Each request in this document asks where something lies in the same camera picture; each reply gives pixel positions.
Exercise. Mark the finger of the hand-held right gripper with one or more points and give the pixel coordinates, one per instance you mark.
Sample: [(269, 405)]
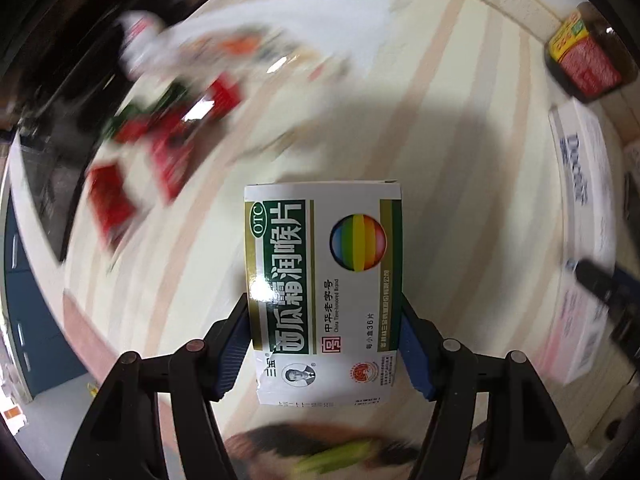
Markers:
[(597, 282)]

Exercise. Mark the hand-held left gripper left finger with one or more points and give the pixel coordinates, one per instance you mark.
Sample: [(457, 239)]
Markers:
[(231, 357)]

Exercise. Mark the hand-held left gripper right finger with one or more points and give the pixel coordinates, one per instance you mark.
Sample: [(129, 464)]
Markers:
[(416, 357)]

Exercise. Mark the white green medicine box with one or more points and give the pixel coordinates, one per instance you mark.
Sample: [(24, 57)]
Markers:
[(320, 280)]

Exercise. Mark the white cardboard box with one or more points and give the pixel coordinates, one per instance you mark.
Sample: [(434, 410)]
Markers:
[(582, 240)]

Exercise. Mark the green yellow wrapper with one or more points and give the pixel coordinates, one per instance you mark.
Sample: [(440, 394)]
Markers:
[(330, 447)]

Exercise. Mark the red snack packet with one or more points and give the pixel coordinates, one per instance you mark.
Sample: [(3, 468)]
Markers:
[(111, 205), (172, 165), (220, 96)]

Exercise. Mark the blue cabinet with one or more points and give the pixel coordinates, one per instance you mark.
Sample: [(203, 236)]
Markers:
[(30, 310)]

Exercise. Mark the red yellow box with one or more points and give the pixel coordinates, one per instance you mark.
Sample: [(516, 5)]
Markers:
[(585, 57)]

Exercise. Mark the green red wrapper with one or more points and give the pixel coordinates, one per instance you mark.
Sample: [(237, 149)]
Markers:
[(142, 115)]

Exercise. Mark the white plastic bag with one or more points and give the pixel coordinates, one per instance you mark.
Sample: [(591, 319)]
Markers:
[(260, 35)]

